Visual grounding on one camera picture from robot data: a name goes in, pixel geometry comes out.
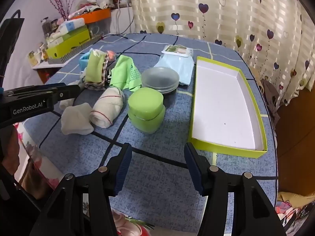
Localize white towel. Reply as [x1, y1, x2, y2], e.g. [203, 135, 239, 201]
[89, 88, 125, 129]

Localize lime green shallow box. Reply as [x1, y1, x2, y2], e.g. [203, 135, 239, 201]
[187, 56, 268, 159]

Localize small white box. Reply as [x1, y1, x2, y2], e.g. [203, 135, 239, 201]
[47, 36, 63, 47]

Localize wet wipes pack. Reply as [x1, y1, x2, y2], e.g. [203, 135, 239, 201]
[155, 45, 195, 86]

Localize colourful printed cloth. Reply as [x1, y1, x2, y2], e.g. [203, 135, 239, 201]
[277, 200, 315, 229]

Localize black and white striped sock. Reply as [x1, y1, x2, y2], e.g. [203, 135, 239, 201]
[84, 81, 107, 92]
[101, 52, 111, 84]

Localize green cloth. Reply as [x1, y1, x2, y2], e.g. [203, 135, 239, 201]
[109, 55, 143, 92]

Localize white cable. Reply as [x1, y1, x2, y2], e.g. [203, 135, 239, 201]
[115, 0, 123, 33]

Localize white side table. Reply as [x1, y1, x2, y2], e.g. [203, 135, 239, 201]
[31, 61, 65, 84]

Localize blue plaid blanket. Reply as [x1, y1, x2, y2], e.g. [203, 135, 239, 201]
[25, 33, 280, 236]

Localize olive green flat box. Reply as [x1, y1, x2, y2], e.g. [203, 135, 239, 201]
[60, 27, 89, 43]

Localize beige cloth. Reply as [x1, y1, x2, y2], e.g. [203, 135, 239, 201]
[278, 191, 310, 203]

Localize clear plastic bin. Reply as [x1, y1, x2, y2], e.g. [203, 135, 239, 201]
[86, 21, 111, 38]

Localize brown cloth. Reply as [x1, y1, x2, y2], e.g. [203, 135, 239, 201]
[259, 78, 281, 131]

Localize wooden wardrobe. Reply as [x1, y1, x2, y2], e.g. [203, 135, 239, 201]
[274, 87, 315, 197]

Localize blue face mask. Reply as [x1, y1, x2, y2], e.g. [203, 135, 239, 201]
[79, 53, 92, 69]

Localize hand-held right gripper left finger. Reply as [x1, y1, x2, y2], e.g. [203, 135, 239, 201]
[30, 143, 133, 236]

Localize clear plastic bowl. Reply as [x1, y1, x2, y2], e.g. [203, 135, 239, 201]
[143, 82, 179, 95]
[141, 66, 180, 88]

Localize orange tray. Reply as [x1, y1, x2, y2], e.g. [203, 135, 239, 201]
[72, 8, 112, 25]

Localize white and blue tissue pack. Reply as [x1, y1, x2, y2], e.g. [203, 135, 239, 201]
[57, 19, 86, 35]

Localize green sock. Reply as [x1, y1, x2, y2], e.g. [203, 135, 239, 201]
[85, 50, 107, 83]

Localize person's left hand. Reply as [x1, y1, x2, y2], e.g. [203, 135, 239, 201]
[0, 125, 20, 177]

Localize heart print curtain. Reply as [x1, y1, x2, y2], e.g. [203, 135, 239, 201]
[127, 0, 315, 109]

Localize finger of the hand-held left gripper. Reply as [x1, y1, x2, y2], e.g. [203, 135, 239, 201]
[52, 85, 82, 107]
[1, 83, 67, 97]

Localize crumpled plastic bags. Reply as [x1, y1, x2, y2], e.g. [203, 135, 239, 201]
[69, 0, 111, 18]

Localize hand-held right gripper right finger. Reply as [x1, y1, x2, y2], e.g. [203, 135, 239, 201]
[184, 143, 287, 236]

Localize black cable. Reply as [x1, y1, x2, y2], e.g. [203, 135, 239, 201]
[98, 4, 135, 40]

